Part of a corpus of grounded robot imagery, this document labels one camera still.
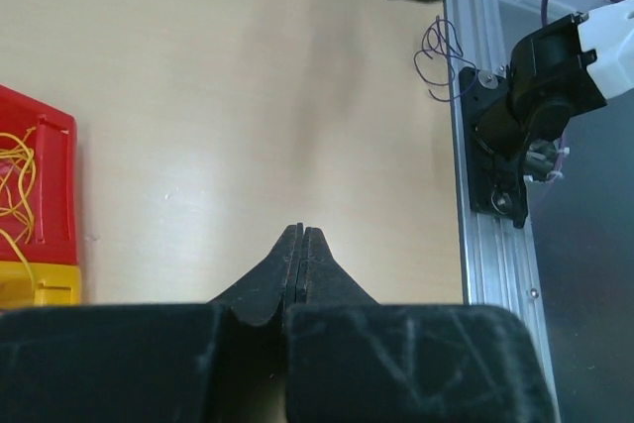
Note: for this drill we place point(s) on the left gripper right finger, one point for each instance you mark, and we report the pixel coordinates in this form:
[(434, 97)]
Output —
[(351, 359)]

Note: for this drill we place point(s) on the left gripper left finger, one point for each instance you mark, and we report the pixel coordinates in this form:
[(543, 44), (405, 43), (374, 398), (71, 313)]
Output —
[(191, 362)]

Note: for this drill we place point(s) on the yellow plastic bin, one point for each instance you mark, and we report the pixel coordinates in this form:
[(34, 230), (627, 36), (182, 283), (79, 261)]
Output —
[(39, 285)]

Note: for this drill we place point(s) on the red plastic bin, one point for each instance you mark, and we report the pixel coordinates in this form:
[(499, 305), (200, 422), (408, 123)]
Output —
[(38, 144)]

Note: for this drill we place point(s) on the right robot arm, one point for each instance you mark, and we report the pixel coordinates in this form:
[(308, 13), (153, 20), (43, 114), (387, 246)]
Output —
[(567, 68)]

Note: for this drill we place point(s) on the aluminium front rail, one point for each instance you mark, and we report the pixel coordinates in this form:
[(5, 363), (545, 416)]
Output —
[(497, 246)]

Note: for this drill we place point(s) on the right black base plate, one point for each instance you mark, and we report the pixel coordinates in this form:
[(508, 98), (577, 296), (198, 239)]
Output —
[(494, 147)]

